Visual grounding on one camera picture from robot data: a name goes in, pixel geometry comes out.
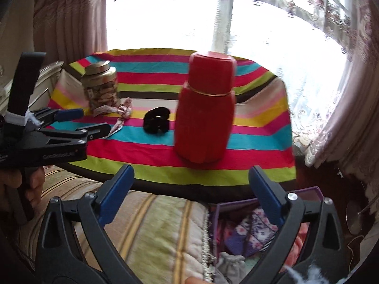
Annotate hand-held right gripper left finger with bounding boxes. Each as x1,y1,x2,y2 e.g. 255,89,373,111
36,163,135,284

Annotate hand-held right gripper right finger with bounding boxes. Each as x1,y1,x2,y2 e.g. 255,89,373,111
249,166,348,284

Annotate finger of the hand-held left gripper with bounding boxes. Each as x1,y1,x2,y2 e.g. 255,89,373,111
28,108,85,128
44,123,111,142

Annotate white floral fabric hair tie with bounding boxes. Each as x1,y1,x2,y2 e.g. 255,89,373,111
92,97,133,138

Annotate white ornate nightstand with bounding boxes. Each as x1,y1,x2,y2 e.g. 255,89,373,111
0,61,64,116

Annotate glass jar with gold lid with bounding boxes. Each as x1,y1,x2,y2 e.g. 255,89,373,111
81,61,119,110

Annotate beige striped plush cushion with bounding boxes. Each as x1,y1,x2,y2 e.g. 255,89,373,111
18,164,214,284

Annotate colourful striped bedsheet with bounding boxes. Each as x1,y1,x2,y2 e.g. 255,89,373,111
47,47,297,194

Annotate purple floral cloth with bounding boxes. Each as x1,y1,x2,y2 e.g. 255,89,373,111
225,207,280,258

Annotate person's left hand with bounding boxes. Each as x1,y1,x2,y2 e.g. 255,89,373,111
0,167,45,211

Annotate purple cardboard box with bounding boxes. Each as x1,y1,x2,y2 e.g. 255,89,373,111
209,186,326,284

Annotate red thermos flask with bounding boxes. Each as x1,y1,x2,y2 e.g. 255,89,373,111
174,51,237,164

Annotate black scrunchie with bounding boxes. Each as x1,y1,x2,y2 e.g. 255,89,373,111
144,106,171,133

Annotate pink patterned curtain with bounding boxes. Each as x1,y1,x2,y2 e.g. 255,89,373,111
293,0,379,202
30,0,108,66

